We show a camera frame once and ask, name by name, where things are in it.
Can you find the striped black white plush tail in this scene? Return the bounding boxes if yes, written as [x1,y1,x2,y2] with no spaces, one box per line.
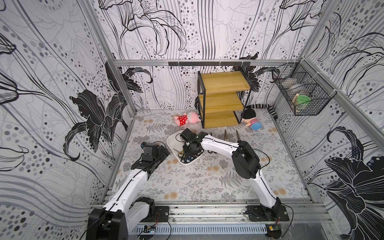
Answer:
[246,104,278,120]

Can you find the white slotted cable duct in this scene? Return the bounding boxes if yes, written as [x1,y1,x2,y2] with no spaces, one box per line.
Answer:
[133,224,267,235]

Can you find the cream handled kitchen scissors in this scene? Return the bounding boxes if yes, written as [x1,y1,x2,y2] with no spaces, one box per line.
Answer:
[224,130,229,141]

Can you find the black hook rail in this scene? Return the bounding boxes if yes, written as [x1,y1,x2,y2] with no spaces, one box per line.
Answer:
[168,61,251,67]

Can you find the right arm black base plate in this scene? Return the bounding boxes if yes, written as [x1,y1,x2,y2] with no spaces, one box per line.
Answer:
[245,205,290,222]

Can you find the black wire basket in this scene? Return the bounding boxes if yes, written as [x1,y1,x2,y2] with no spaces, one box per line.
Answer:
[272,63,334,116]

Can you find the wooden shelf black frame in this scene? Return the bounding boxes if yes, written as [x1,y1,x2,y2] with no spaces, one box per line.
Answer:
[197,71,251,129]

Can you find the green lid in basket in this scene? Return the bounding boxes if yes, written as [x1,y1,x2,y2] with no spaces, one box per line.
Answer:
[296,95,312,110]

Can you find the yellow handled scissors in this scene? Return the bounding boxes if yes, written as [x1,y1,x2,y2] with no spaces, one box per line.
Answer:
[173,149,186,159]

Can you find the plush doll blue shorts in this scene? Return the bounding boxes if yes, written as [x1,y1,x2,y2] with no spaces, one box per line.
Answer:
[242,109,263,131]

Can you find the pink plush doll red dress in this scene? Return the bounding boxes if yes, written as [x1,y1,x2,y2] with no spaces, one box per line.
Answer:
[174,112,202,127]

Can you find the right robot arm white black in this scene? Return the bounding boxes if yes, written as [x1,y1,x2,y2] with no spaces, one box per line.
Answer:
[180,129,282,213]

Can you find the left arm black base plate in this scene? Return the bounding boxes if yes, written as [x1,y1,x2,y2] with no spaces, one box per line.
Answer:
[141,206,170,223]

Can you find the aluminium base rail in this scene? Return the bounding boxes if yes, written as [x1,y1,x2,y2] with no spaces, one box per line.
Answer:
[155,199,332,224]

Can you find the black handled steel scissors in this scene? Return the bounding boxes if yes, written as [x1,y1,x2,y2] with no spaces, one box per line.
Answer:
[236,130,242,143]

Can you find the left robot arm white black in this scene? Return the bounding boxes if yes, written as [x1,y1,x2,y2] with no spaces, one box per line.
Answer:
[80,142,170,240]

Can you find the white plastic storage box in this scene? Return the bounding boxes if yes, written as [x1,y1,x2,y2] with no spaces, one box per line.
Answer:
[167,131,204,166]

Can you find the small blue handled scissors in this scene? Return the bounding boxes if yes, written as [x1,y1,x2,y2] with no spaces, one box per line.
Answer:
[181,156,196,164]

